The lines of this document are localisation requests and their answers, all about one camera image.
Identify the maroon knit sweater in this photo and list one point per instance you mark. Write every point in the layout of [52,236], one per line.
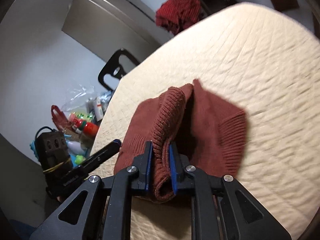
[206,128]

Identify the white bottle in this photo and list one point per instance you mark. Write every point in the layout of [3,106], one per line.
[76,148]

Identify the grey cabinet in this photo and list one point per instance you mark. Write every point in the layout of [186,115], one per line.
[105,26]

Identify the clear plastic bag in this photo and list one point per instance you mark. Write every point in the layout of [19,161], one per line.
[77,97]

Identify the black chair behind table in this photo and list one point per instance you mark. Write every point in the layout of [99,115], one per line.
[114,68]

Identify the red gift bag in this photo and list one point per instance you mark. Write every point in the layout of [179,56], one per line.
[59,119]

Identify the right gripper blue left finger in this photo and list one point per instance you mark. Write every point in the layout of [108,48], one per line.
[142,184]

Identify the red reindeer thermos bottle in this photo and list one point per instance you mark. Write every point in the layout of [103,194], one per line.
[89,129]

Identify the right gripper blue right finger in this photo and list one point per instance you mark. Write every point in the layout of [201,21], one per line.
[180,179]

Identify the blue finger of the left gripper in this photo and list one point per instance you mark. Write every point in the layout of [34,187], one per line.
[94,161]

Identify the red plaid shirt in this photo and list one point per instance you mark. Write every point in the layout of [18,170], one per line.
[177,15]

